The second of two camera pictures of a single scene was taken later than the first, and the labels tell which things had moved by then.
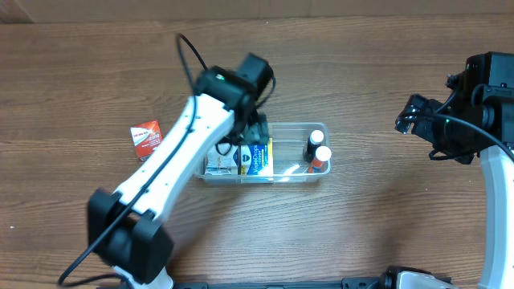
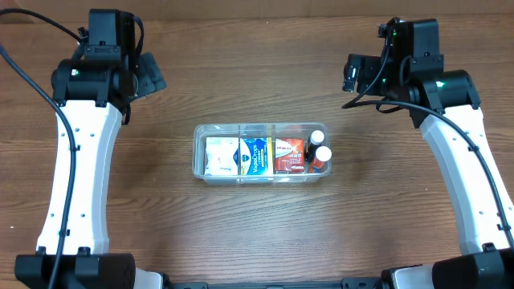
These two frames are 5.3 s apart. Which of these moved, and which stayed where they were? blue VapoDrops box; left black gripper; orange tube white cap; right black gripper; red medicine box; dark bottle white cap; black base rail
Moved: right black gripper; red medicine box; left black gripper
Stayed: black base rail; blue VapoDrops box; orange tube white cap; dark bottle white cap
